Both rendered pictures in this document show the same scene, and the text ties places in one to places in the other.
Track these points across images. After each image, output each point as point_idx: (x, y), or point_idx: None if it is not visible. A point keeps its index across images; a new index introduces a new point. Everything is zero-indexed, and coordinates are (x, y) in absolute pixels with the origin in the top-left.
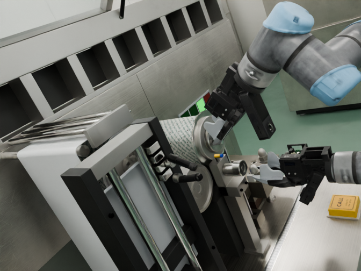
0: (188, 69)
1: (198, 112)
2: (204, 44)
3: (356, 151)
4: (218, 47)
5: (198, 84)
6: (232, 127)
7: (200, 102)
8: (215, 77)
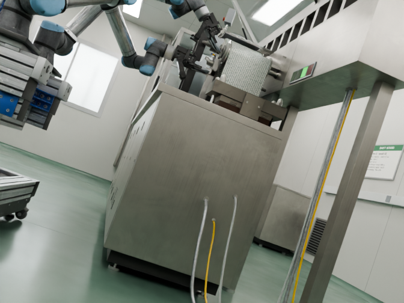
0: (317, 40)
1: (299, 76)
2: (340, 19)
3: (167, 44)
4: (348, 22)
5: (315, 55)
6: (212, 41)
7: (305, 68)
8: (328, 52)
